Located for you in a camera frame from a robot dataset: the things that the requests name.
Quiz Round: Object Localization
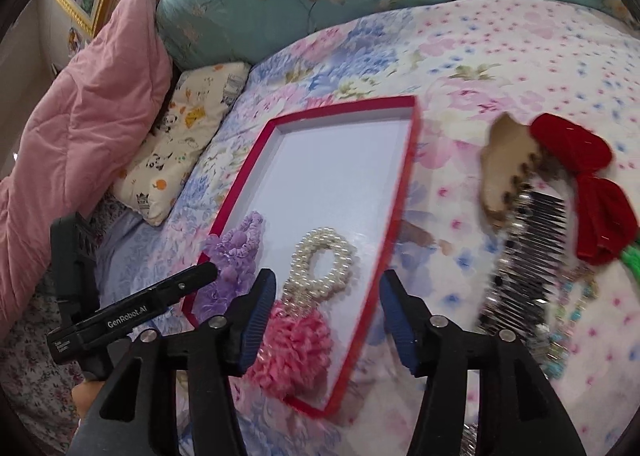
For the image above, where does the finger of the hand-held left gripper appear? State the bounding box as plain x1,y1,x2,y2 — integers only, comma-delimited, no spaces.
152,261,219,309

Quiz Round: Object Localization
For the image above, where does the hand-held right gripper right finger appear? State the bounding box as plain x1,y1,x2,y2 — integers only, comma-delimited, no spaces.
380,269,588,456

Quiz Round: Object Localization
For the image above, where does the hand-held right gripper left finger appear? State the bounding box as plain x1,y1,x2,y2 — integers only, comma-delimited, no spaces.
67,269,278,456

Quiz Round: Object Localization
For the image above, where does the purple scrunchie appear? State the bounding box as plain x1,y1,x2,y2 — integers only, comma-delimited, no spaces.
192,211,266,324

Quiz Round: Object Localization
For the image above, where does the pink scrunchie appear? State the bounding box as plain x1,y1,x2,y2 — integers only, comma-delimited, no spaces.
247,301,333,399

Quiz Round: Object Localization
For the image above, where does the pearl hair tie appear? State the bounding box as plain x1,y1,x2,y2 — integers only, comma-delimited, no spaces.
282,227,358,309

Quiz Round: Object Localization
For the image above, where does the colourful beaded bracelet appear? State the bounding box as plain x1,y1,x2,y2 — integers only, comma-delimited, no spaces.
537,265,601,379

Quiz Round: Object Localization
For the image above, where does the red shallow box tray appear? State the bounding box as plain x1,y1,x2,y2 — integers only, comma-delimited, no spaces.
181,95,418,419

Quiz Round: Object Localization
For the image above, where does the black hair comb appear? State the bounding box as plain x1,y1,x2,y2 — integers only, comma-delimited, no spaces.
477,181,568,337

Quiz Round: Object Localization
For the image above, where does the beige claw hair clip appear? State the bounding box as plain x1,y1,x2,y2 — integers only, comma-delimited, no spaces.
480,114,546,229

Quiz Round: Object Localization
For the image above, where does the green woven bracelet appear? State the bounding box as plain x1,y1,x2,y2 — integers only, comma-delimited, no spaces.
617,241,640,287

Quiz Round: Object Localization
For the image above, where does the red velvet hair bow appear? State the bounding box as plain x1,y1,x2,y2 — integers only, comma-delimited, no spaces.
530,114,640,267

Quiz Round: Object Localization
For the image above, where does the person's left hand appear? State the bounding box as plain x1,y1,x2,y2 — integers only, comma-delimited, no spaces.
71,380,108,424

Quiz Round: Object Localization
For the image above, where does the dark small-flower cloth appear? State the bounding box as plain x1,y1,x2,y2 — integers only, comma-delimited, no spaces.
0,276,101,456

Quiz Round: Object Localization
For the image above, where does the cream cartoon print pillow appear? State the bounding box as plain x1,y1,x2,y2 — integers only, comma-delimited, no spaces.
111,61,251,227

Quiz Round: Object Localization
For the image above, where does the pink quilt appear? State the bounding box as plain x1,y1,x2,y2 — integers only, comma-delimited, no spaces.
0,0,186,337

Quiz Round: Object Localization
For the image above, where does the silver chain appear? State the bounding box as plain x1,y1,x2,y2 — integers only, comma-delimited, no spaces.
457,421,482,456

